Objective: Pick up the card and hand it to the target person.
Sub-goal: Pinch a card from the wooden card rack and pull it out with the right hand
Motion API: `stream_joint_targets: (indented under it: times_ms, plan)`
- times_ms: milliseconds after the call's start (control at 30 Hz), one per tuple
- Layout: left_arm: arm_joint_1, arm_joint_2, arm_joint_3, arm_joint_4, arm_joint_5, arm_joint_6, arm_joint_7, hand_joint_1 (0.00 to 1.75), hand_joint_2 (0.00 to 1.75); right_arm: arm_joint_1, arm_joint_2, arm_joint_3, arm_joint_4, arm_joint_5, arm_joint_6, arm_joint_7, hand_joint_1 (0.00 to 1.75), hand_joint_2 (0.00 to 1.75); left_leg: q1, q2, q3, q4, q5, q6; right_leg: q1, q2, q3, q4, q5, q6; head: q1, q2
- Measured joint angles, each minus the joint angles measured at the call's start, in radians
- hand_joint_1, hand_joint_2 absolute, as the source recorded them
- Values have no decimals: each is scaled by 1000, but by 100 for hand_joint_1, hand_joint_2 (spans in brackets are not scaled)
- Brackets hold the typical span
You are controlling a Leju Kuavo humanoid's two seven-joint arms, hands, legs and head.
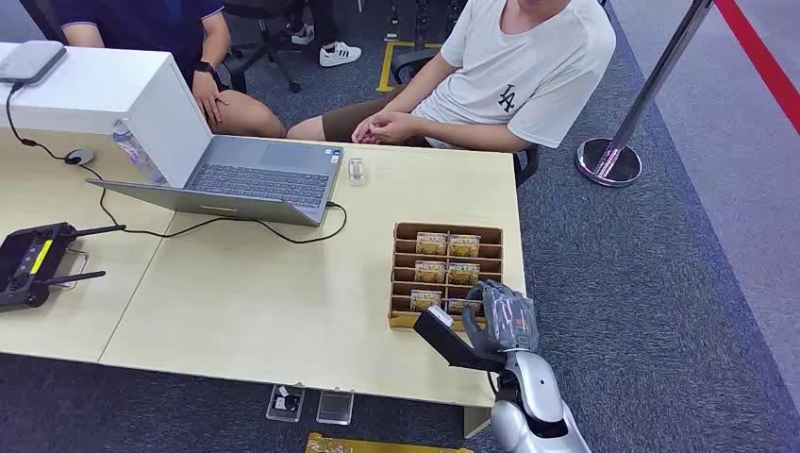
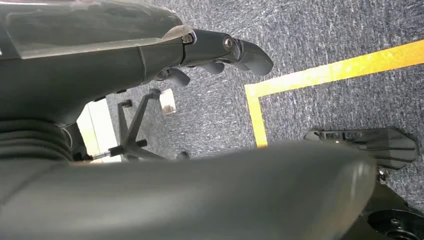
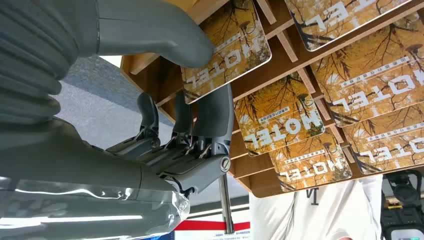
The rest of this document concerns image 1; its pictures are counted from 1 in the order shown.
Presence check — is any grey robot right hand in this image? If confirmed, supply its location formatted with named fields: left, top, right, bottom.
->
left=462, top=279, right=541, bottom=356

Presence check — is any person's left hand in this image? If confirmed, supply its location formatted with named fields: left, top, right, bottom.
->
left=368, top=110, right=421, bottom=146
left=191, top=70, right=228, bottom=131

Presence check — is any person's right hand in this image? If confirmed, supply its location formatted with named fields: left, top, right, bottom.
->
left=351, top=112, right=384, bottom=146

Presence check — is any person in dark shirt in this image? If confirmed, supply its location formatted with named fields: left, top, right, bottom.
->
left=49, top=0, right=289, bottom=140

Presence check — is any wooden card holder box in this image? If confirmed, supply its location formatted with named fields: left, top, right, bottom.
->
left=387, top=221, right=505, bottom=333

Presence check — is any person in white shirt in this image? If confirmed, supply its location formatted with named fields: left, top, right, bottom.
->
left=286, top=0, right=618, bottom=155

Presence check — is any black office chair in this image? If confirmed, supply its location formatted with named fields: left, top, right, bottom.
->
left=220, top=0, right=308, bottom=95

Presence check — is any clear water bottle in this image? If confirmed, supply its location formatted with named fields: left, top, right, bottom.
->
left=111, top=119, right=169, bottom=187

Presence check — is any grey laptop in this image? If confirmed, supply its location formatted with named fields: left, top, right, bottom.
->
left=86, top=134, right=345, bottom=228

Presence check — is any white box cabinet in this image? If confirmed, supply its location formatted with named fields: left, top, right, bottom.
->
left=0, top=42, right=214, bottom=190

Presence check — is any flat grey device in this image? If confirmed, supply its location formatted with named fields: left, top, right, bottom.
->
left=0, top=40, right=68, bottom=86

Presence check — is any gold patterned sheet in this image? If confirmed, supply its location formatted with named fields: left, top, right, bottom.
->
left=304, top=431, right=475, bottom=453

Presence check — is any clear phone case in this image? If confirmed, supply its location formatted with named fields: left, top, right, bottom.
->
left=52, top=247, right=91, bottom=291

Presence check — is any black remote controller with antennas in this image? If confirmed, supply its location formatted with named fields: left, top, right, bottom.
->
left=0, top=222, right=127, bottom=310

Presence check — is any red barrier belt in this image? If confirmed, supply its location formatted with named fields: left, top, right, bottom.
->
left=713, top=0, right=800, bottom=136

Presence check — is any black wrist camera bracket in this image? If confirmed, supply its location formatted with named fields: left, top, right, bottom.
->
left=412, top=304, right=507, bottom=375

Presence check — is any black cable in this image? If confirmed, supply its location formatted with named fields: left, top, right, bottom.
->
left=5, top=82, right=349, bottom=245

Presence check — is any chrome stanchion post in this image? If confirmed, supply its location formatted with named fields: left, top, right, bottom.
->
left=575, top=0, right=715, bottom=188

